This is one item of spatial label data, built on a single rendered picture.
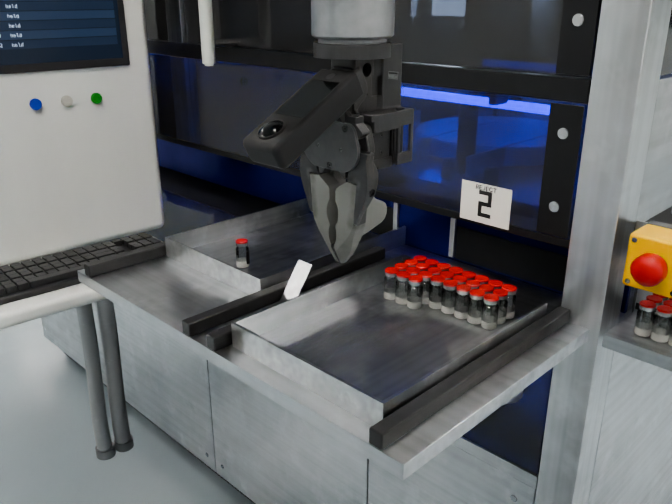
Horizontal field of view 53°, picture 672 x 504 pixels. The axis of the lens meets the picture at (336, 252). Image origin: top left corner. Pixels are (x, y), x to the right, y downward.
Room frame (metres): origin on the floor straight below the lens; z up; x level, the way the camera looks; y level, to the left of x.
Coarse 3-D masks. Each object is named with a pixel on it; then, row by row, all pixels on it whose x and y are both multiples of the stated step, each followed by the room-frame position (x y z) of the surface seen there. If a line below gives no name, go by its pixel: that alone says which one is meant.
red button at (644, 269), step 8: (640, 256) 0.76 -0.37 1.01; (648, 256) 0.76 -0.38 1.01; (656, 256) 0.76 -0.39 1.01; (632, 264) 0.76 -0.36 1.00; (640, 264) 0.75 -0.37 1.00; (648, 264) 0.75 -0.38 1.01; (656, 264) 0.75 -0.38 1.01; (664, 264) 0.75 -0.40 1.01; (632, 272) 0.76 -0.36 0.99; (640, 272) 0.75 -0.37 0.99; (648, 272) 0.75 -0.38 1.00; (656, 272) 0.74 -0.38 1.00; (664, 272) 0.74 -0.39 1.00; (640, 280) 0.75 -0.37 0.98; (648, 280) 0.75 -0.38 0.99; (656, 280) 0.74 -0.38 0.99
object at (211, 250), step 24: (240, 216) 1.21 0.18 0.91; (264, 216) 1.25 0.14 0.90; (288, 216) 1.29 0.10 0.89; (312, 216) 1.31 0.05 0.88; (168, 240) 1.09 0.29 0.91; (192, 240) 1.13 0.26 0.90; (216, 240) 1.17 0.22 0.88; (264, 240) 1.17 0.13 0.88; (288, 240) 1.17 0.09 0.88; (312, 240) 1.17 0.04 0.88; (360, 240) 1.17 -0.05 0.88; (384, 240) 1.11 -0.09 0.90; (192, 264) 1.04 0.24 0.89; (216, 264) 0.99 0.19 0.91; (264, 264) 1.05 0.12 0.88; (288, 264) 1.05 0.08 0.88; (312, 264) 0.99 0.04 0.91; (240, 288) 0.95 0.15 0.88; (264, 288) 0.92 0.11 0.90
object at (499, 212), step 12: (468, 192) 0.97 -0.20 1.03; (492, 192) 0.94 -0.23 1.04; (504, 192) 0.93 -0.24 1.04; (468, 204) 0.97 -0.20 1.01; (492, 204) 0.94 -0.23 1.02; (504, 204) 0.93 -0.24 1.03; (468, 216) 0.97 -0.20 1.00; (492, 216) 0.94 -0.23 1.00; (504, 216) 0.93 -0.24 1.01; (504, 228) 0.93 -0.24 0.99
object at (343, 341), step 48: (336, 288) 0.91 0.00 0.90; (240, 336) 0.76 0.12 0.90; (288, 336) 0.80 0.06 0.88; (336, 336) 0.80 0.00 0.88; (384, 336) 0.80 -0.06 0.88; (432, 336) 0.80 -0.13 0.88; (480, 336) 0.80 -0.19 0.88; (336, 384) 0.64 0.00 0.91; (384, 384) 0.68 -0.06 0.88; (432, 384) 0.65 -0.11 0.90
